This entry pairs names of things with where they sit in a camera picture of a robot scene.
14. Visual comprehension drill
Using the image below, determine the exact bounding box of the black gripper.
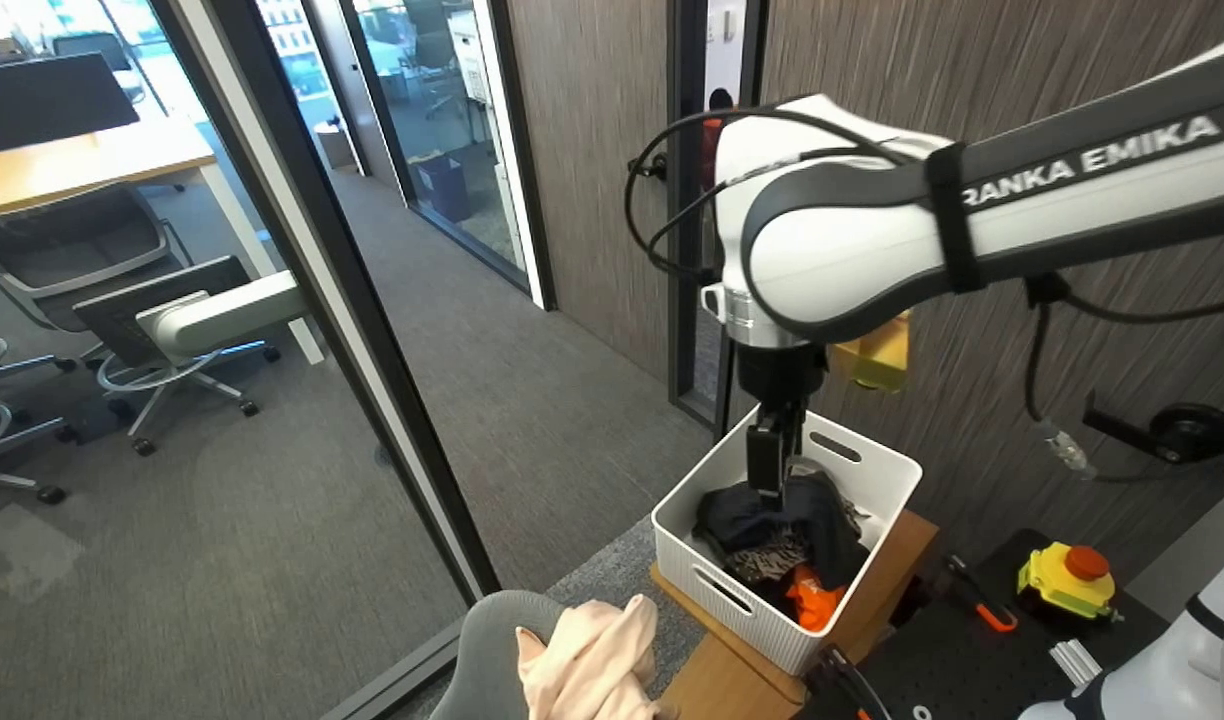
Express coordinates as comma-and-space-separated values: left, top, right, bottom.
731, 341, 833, 504

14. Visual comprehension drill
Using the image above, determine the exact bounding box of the peach shirt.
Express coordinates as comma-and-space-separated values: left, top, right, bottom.
512, 592, 666, 720

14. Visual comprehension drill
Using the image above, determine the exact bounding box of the black backed office chair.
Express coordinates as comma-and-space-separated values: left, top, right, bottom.
67, 254, 310, 462

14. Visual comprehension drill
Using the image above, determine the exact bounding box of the grey mesh office chair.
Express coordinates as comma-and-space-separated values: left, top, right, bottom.
0, 194, 198, 335

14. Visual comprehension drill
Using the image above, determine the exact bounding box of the black garment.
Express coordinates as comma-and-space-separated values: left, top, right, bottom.
694, 473, 872, 592

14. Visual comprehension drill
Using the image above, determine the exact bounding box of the white plastic basket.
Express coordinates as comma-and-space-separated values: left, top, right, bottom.
648, 404, 927, 680

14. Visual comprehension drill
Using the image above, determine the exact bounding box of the brown patterned garment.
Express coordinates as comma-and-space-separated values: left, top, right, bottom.
736, 534, 817, 589

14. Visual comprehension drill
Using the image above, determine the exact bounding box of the orange garment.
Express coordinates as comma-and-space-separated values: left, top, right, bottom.
783, 565, 853, 634

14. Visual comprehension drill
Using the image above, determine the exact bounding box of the grey fabric cushion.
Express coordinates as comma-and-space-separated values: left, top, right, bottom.
546, 516, 708, 703

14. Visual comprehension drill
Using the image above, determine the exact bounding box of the black orange tool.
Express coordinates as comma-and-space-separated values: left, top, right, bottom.
801, 645, 896, 720

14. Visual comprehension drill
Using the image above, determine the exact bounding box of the black table mat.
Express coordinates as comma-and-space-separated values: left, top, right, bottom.
823, 528, 1175, 720

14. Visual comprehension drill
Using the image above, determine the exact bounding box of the person in orange clothes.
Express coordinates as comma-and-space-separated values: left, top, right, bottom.
697, 84, 742, 278

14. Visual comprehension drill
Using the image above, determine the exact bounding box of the yellow emergency stop button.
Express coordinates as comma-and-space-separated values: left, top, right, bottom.
1013, 538, 1125, 624

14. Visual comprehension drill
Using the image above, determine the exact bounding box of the wooden door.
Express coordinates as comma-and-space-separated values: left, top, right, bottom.
505, 0, 711, 413

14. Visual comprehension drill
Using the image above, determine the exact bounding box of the black waste bin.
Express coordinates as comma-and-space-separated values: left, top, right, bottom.
408, 149, 482, 223

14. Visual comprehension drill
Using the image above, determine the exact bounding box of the wooden top desk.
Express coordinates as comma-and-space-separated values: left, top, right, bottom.
0, 118, 334, 370

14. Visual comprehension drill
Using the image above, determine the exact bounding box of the black computer monitor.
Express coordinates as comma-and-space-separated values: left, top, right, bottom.
0, 51, 143, 161

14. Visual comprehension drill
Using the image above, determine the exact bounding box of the yellow orange wrist camera mount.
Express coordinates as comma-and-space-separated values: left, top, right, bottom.
829, 316, 915, 398

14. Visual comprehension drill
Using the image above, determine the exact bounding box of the orange handled screwdriver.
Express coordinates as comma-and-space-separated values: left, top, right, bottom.
944, 551, 1024, 635

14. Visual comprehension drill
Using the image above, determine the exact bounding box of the black cable with white connector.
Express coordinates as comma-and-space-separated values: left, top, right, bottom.
1021, 268, 1224, 475

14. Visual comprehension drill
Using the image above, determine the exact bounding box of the thin black looping cable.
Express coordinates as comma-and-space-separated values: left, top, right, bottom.
620, 106, 939, 294

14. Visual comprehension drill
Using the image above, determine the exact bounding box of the black lever door handle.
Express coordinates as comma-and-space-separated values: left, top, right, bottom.
1079, 401, 1224, 468

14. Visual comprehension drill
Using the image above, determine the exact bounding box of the black glass partition frame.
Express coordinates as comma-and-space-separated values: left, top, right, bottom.
150, 0, 505, 600

